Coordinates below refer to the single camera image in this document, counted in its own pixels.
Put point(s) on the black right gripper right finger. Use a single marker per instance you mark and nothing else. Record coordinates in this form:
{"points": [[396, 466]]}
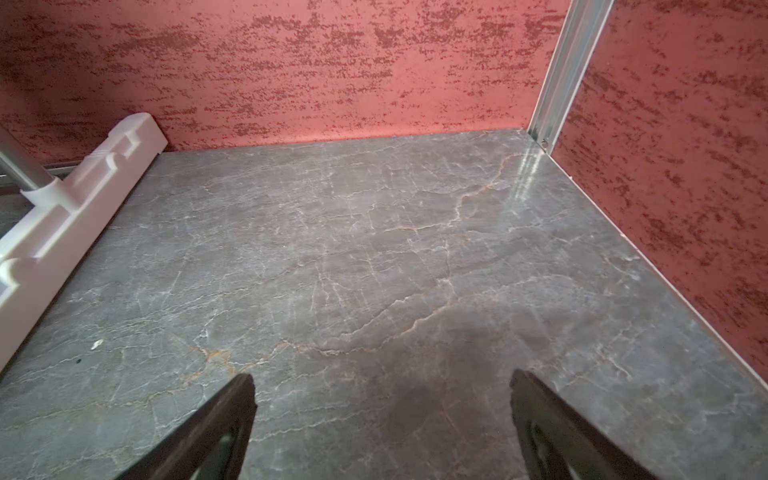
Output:
{"points": [[557, 442]]}

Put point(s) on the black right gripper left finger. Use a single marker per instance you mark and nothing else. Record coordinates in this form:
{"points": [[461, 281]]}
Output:
{"points": [[210, 444]]}

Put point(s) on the white and steel clothes rack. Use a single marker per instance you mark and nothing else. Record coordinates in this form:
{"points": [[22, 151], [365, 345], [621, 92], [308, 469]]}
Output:
{"points": [[42, 250]]}

